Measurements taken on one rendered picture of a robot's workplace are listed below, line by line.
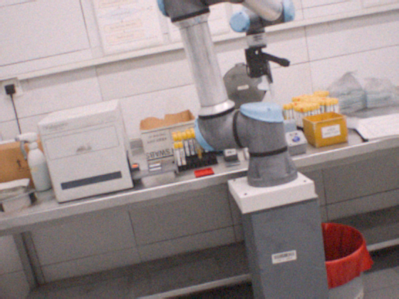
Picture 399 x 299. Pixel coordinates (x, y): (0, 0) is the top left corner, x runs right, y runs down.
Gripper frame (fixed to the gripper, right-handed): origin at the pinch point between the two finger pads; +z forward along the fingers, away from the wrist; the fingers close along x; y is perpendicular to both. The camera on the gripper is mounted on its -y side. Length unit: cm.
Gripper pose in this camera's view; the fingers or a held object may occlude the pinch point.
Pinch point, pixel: (270, 96)
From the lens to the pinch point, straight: 177.4
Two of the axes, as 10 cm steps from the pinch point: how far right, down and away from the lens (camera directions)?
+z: 1.8, 9.5, 2.4
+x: 0.4, 2.4, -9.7
